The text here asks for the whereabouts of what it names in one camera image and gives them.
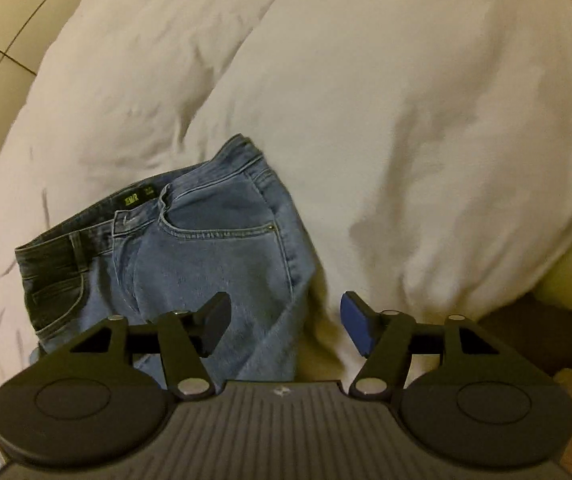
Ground white bed sheet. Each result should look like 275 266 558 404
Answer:
0 0 572 385

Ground blue denim jeans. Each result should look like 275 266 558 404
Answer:
16 136 316 384

